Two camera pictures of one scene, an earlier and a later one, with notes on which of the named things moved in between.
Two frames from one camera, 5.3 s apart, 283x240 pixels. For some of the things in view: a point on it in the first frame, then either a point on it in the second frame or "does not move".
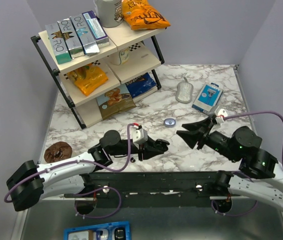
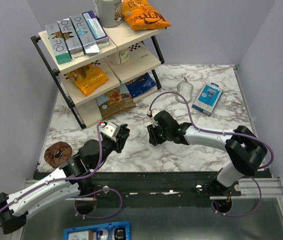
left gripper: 149,148 → 119,143
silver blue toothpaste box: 84,34 does not move
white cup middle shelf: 123,56 does not move
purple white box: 96,28 does not move
